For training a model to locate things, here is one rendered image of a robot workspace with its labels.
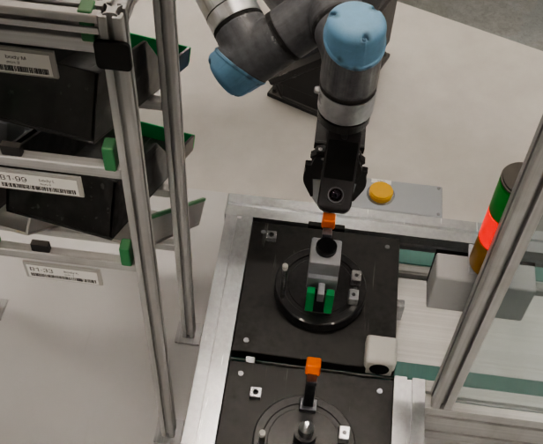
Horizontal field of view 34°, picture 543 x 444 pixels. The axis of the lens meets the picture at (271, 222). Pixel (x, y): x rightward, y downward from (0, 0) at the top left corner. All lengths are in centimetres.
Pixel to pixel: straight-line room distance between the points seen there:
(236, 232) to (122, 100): 69
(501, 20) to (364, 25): 237
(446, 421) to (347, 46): 58
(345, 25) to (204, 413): 57
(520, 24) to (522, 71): 152
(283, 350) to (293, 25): 47
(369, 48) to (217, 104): 73
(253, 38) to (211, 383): 49
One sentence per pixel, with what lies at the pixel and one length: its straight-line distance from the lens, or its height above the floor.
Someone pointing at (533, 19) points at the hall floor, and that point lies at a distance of 348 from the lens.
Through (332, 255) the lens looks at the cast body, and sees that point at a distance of 126.
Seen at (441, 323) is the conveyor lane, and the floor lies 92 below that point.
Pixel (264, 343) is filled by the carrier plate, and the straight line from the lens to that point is 131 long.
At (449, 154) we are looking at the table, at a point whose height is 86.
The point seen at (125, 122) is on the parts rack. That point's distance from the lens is 80.
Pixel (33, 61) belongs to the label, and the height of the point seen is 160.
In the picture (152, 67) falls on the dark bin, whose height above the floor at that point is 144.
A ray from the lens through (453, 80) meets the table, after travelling 187.
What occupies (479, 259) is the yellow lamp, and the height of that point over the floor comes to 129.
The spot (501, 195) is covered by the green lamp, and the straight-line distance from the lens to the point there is 95.
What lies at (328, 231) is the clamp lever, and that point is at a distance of 131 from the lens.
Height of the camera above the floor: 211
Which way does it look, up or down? 53 degrees down
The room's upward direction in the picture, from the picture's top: 4 degrees clockwise
